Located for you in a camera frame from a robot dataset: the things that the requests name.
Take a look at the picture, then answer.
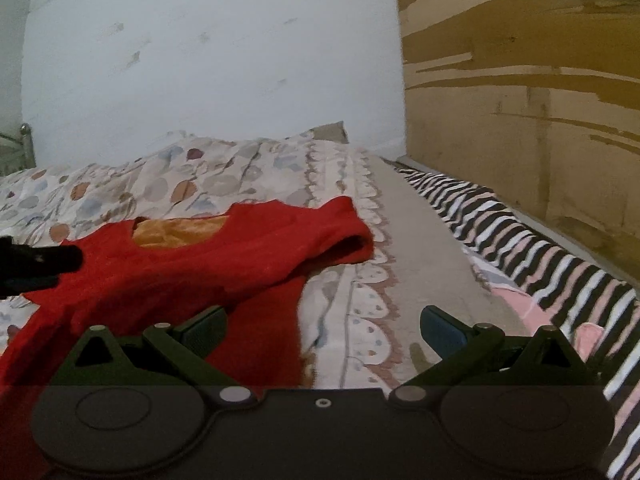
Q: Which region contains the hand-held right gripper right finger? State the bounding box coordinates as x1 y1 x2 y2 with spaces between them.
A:
389 305 602 406

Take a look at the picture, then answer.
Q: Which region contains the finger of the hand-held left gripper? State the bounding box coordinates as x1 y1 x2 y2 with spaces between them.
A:
27 244 84 279

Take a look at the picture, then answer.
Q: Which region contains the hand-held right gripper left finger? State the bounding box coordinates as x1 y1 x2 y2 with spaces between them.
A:
60 306 255 406

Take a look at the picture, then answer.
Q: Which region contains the red small garment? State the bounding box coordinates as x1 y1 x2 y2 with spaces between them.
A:
0 196 375 393

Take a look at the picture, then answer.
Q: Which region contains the black white striped cloth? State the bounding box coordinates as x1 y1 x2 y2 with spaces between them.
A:
394 166 640 480

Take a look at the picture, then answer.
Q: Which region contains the circle patterned bedspread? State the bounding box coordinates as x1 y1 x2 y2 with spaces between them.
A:
0 121 506 392

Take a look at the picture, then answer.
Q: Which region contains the beige pillow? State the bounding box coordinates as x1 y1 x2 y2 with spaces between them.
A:
312 121 351 145

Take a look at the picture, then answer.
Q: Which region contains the wooden wardrobe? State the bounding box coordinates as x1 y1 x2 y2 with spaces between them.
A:
391 0 640 288

